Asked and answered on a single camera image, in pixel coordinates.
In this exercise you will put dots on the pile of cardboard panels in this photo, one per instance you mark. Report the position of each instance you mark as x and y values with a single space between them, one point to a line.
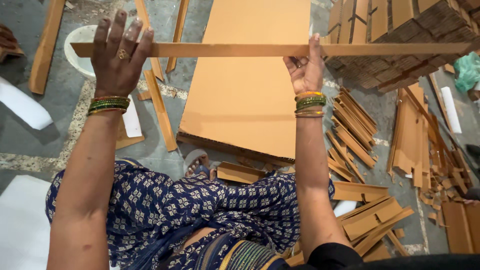
369 221

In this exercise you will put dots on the small cardboard scrap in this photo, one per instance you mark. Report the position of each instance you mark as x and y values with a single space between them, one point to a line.
144 95

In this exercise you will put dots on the person's right hand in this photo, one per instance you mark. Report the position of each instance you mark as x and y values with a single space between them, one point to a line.
309 77

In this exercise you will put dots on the stack of large cardboard sheets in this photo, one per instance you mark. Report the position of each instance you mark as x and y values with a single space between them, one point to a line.
247 93

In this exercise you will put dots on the stack of corrugated cardboard dividers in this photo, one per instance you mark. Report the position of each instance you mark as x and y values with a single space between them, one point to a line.
405 26

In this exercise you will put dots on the wide cardboard strip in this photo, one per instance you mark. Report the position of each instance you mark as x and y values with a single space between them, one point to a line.
47 48

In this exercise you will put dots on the long thin cardboard strip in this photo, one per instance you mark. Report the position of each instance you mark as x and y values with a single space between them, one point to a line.
232 50

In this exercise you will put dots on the upright cardboard sheets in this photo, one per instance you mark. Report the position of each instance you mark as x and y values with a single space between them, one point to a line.
461 228

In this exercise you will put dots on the flat cardboard piece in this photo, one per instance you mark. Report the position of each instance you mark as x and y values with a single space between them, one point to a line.
125 141

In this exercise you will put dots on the white paper roll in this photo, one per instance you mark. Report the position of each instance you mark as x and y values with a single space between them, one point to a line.
451 110

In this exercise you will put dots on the folded cardboard piece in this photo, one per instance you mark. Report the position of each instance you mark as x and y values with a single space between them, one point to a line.
240 172

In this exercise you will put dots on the white paper scrap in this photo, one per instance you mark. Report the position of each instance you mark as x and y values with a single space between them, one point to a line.
344 207

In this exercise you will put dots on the white plastic basin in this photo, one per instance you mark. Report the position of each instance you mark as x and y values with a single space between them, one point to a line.
80 45

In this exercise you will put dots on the small white paper sheet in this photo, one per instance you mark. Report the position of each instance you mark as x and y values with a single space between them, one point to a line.
132 120

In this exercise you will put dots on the black cloth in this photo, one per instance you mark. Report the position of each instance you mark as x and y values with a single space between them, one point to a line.
375 260

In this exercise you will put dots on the pile of short cardboard strips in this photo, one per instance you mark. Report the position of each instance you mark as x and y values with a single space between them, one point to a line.
352 127

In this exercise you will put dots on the large white sheet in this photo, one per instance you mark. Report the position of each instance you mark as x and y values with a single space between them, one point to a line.
22 225

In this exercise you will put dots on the person's left hand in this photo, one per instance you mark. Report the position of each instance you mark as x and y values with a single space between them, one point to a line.
114 73

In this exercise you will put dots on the green and gold bangles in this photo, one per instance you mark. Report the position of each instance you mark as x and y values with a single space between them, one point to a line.
108 105
310 103

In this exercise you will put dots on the narrow cardboard strip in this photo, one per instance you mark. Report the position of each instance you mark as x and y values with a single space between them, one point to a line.
160 110
179 22
156 69

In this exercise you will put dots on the brown corrugated bundle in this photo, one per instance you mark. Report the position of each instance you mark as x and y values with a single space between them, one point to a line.
8 43

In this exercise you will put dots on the person's foot in sandal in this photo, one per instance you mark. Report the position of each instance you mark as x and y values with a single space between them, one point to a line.
198 165

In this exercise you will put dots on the blue printed dress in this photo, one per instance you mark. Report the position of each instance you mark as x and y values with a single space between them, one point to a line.
168 213

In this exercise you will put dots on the heap of cardboard offcuts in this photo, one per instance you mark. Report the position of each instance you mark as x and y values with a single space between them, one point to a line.
416 142

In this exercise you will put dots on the green plastic bag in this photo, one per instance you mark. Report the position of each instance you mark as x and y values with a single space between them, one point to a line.
468 71

